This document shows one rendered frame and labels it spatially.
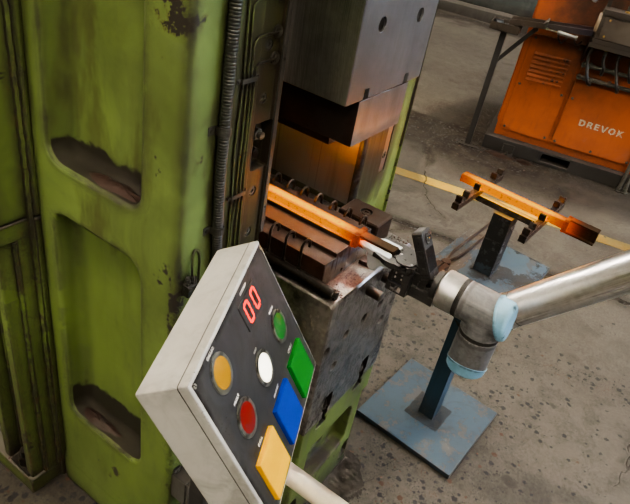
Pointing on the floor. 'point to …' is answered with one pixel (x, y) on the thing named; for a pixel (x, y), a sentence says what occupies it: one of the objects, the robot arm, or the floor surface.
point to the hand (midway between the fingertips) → (367, 240)
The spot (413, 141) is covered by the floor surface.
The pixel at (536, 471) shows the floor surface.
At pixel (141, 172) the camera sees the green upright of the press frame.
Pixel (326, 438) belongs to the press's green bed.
